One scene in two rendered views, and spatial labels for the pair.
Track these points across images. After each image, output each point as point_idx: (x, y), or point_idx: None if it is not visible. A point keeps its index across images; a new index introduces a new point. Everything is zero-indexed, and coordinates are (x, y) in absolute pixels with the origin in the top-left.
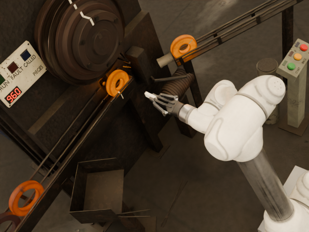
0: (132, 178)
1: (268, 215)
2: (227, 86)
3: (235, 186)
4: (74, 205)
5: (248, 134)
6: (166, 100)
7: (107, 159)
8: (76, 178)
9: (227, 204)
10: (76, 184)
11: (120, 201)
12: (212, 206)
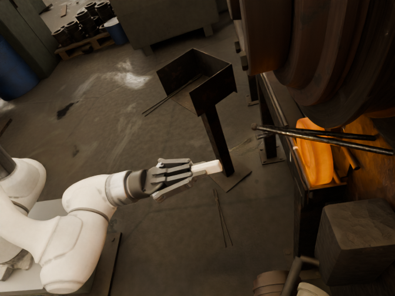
0: (290, 205)
1: (16, 162)
2: (13, 229)
3: (168, 279)
4: (200, 57)
5: None
6: (168, 178)
7: (198, 86)
8: (217, 60)
9: (167, 253)
10: (213, 59)
11: (177, 101)
12: (180, 239)
